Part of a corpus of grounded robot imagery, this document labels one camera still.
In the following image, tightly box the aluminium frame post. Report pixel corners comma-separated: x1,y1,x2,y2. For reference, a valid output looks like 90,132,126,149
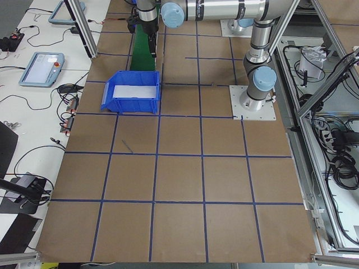
64,0,98,59

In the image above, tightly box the teach pendant far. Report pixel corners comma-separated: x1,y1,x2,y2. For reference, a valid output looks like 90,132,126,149
48,1,74,25

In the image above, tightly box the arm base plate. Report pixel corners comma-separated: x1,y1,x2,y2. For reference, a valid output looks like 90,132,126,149
220,18,254,38
229,85,276,121

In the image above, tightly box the white foam pad left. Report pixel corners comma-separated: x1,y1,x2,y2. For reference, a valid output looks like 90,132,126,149
113,85,157,99

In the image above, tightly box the green conveyor belt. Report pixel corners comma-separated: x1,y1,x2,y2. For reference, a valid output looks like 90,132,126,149
130,25,156,71

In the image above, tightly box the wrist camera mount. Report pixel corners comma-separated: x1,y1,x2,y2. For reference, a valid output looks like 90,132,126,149
126,15,139,34

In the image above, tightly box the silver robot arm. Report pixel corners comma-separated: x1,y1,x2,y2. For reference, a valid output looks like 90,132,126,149
137,0,288,112

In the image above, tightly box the left blue plastic bin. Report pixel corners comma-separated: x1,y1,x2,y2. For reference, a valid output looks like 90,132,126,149
100,71,160,114

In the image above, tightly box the teach pendant near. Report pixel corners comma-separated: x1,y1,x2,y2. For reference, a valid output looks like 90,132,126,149
19,52,65,87

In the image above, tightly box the teach pendant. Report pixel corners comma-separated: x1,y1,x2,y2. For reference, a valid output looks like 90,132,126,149
48,1,74,25
19,52,65,87

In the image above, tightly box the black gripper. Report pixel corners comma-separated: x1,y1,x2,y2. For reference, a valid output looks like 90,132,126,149
141,19,159,58

